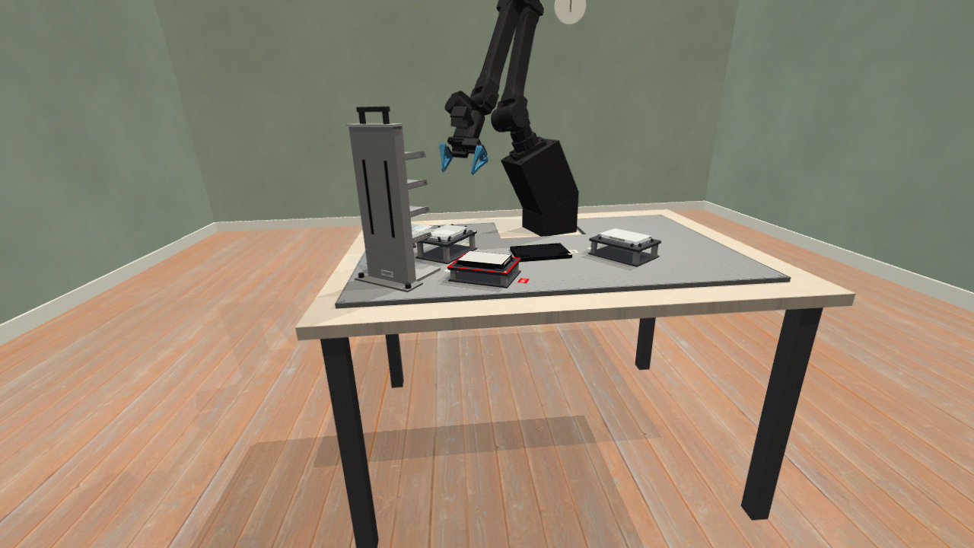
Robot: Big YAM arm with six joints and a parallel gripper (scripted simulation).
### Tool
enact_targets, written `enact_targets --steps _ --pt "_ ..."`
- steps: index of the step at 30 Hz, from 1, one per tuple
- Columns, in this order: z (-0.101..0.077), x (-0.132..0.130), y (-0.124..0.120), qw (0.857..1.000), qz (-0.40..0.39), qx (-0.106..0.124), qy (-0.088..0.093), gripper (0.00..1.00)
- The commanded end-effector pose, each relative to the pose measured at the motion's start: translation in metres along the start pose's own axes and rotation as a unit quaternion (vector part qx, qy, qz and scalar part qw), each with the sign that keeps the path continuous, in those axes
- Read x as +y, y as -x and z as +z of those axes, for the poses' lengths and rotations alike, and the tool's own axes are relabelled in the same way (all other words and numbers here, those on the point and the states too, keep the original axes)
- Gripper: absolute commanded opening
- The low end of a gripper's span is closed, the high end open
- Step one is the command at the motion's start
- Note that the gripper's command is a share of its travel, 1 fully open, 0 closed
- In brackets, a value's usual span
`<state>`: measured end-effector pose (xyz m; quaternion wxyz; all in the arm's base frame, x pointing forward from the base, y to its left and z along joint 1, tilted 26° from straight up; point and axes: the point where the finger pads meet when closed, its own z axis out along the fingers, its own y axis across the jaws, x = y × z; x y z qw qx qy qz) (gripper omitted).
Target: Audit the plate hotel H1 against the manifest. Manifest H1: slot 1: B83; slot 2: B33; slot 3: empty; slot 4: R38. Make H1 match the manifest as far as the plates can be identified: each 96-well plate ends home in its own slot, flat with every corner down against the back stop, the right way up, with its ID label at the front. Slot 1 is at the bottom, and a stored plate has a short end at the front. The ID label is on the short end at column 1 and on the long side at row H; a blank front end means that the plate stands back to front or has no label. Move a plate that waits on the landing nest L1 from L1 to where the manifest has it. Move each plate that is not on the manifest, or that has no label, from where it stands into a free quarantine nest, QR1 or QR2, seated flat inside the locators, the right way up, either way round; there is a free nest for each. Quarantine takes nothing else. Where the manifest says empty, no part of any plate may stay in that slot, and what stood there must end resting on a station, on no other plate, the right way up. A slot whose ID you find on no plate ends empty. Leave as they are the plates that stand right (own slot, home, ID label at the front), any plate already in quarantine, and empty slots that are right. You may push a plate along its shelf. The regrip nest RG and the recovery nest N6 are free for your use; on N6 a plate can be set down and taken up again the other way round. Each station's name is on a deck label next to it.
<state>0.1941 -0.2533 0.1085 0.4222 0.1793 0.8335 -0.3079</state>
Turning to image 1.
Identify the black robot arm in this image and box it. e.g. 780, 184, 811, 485
444, 0, 547, 161

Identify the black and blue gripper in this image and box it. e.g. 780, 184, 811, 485
439, 137, 488, 175

